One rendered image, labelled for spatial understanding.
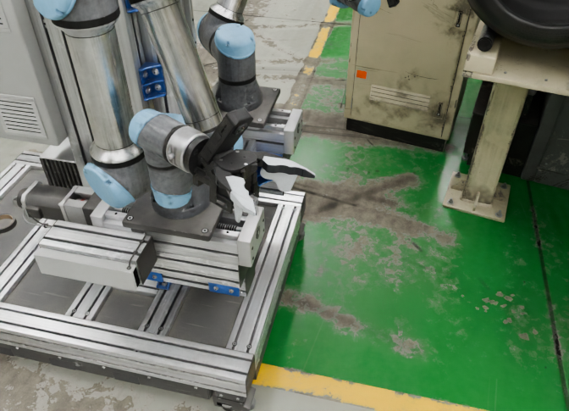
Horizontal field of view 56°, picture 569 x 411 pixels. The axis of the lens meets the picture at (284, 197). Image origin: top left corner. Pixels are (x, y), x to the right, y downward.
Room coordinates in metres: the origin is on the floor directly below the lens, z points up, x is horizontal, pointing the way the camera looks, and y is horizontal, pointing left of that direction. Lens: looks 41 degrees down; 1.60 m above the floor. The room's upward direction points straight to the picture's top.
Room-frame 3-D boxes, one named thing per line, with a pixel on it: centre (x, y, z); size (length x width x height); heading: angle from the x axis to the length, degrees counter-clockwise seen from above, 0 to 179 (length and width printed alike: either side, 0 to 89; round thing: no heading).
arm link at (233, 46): (1.51, 0.15, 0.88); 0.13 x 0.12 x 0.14; 27
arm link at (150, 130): (0.82, 0.23, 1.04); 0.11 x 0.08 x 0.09; 51
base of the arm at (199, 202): (1.02, 0.26, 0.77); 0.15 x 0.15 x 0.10
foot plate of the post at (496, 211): (1.87, -0.89, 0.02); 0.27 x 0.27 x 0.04; 66
